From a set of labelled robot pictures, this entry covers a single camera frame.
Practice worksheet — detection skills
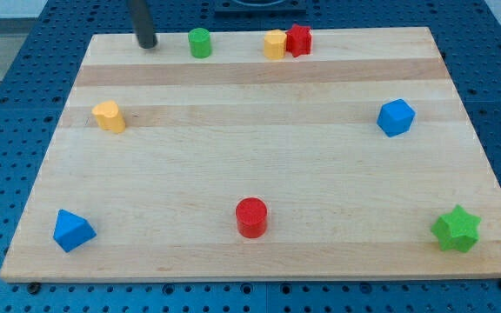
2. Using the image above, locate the yellow hexagon block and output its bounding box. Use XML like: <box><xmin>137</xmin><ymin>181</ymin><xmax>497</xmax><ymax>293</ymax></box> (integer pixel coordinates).
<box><xmin>263</xmin><ymin>30</ymin><xmax>287</xmax><ymax>60</ymax></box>

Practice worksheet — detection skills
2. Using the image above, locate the red cylinder block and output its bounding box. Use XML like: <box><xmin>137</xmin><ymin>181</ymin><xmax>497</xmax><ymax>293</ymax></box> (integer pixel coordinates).
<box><xmin>235</xmin><ymin>197</ymin><xmax>268</xmax><ymax>238</ymax></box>

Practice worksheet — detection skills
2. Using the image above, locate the wooden board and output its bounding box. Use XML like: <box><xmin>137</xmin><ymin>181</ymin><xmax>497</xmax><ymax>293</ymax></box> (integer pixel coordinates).
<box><xmin>0</xmin><ymin>27</ymin><xmax>501</xmax><ymax>283</ymax></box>

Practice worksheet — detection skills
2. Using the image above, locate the green cylinder block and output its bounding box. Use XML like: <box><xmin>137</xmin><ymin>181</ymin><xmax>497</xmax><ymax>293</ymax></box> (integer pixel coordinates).
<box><xmin>188</xmin><ymin>28</ymin><xmax>212</xmax><ymax>58</ymax></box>

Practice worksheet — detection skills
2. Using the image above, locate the red star block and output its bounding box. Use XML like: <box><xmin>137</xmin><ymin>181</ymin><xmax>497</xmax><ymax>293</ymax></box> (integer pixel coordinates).
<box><xmin>286</xmin><ymin>23</ymin><xmax>312</xmax><ymax>57</ymax></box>

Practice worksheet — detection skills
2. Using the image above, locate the yellow heart block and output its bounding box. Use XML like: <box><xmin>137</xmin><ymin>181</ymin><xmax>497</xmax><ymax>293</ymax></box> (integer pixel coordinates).
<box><xmin>91</xmin><ymin>100</ymin><xmax>126</xmax><ymax>134</ymax></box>

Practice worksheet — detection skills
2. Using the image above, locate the blue cube block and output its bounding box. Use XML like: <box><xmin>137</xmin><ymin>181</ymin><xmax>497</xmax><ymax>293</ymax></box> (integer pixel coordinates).
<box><xmin>377</xmin><ymin>99</ymin><xmax>416</xmax><ymax>137</ymax></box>

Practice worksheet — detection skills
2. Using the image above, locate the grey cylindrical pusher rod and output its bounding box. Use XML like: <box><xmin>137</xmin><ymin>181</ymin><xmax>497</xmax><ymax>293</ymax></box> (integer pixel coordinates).
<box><xmin>126</xmin><ymin>0</ymin><xmax>157</xmax><ymax>50</ymax></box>

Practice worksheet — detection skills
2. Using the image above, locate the blue triangle block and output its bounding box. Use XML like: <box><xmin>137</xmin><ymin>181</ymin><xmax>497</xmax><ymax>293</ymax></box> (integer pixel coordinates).
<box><xmin>53</xmin><ymin>210</ymin><xmax>97</xmax><ymax>252</ymax></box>

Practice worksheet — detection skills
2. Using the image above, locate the green star block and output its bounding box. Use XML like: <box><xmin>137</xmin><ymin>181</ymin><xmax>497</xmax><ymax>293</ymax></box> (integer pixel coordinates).
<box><xmin>431</xmin><ymin>204</ymin><xmax>482</xmax><ymax>253</ymax></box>

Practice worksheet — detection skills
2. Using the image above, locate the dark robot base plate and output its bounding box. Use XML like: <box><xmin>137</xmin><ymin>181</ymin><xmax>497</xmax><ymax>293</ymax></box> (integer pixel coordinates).
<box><xmin>214</xmin><ymin>0</ymin><xmax>307</xmax><ymax>15</ymax></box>

